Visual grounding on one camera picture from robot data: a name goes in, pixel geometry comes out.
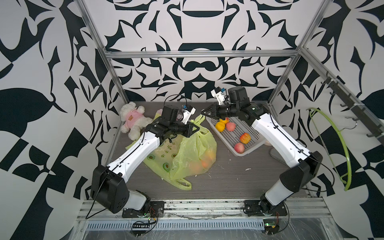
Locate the green hoop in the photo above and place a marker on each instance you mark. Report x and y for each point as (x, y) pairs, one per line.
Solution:
(346, 179)

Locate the yellow fruit upper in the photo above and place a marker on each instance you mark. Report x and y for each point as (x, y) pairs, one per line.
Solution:
(225, 121)

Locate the pink apple print plastic bag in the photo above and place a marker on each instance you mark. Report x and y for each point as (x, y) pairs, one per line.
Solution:
(158, 113)

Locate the white plush bear pink shirt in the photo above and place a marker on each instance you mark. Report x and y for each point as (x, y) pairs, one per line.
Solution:
(133, 120)

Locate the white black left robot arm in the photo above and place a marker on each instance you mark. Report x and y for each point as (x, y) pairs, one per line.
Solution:
(109, 183)

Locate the grey oblong pad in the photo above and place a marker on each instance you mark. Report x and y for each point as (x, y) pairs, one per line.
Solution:
(276, 155)

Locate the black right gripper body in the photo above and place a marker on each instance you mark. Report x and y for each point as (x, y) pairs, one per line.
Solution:
(229, 110)

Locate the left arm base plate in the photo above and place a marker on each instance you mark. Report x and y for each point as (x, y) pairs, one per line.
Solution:
(150, 209)

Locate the red peach basket front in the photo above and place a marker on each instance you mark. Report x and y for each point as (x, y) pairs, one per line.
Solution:
(239, 148)

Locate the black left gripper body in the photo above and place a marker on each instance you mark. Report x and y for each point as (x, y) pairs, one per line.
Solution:
(178, 128)

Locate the green circuit board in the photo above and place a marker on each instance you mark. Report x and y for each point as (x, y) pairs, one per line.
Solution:
(271, 227)

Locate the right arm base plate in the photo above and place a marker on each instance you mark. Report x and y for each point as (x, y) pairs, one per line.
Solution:
(262, 208)

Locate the green avocado print plastic bag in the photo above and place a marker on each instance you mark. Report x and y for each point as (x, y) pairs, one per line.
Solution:
(193, 150)

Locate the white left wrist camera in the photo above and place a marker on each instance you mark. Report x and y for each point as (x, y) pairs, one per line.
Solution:
(187, 112)

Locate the white perforated plastic basket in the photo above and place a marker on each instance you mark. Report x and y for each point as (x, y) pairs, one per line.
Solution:
(230, 139)

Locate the red yellow peach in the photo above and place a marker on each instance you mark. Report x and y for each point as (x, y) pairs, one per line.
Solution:
(245, 138)

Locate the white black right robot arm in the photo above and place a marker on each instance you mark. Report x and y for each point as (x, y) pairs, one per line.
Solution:
(303, 164)

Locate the black wall hook rail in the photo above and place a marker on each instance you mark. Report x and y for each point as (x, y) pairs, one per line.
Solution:
(359, 109)

